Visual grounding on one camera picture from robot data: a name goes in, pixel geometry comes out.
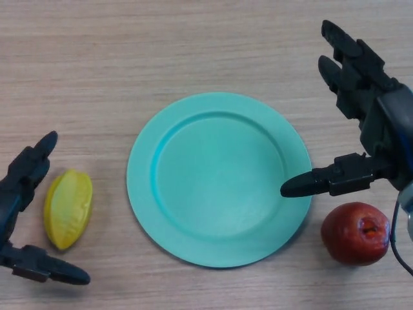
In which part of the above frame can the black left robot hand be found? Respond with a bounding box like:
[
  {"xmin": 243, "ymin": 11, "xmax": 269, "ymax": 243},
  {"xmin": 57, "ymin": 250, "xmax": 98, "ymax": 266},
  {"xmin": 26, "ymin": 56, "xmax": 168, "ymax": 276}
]
[{"xmin": 0, "ymin": 130, "xmax": 91, "ymax": 285}]

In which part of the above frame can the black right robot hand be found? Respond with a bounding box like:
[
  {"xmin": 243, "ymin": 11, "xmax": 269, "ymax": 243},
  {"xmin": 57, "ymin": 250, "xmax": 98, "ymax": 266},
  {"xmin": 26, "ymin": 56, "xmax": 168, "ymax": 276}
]
[{"xmin": 279, "ymin": 19, "xmax": 413, "ymax": 198}]

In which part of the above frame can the yellow starfruit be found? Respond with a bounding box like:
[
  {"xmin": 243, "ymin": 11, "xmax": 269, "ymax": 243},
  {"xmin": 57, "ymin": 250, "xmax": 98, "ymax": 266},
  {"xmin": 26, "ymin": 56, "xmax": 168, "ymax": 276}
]
[{"xmin": 43, "ymin": 169, "xmax": 94, "ymax": 251}]

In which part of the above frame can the green round plate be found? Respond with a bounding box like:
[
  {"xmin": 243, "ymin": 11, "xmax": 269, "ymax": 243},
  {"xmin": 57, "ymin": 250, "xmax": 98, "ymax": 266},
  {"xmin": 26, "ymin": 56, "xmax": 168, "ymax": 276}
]
[{"xmin": 126, "ymin": 92, "xmax": 313, "ymax": 269}]

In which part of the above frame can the red apple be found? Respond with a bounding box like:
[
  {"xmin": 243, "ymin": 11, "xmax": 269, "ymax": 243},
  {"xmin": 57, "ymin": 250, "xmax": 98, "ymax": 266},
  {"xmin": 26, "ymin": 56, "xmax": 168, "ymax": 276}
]
[{"xmin": 320, "ymin": 201, "xmax": 391, "ymax": 266}]

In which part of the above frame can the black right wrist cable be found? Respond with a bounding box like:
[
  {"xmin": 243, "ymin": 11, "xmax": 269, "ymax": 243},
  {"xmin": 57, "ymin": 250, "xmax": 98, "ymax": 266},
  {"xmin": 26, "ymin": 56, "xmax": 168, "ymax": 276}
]
[{"xmin": 390, "ymin": 196, "xmax": 413, "ymax": 277}]

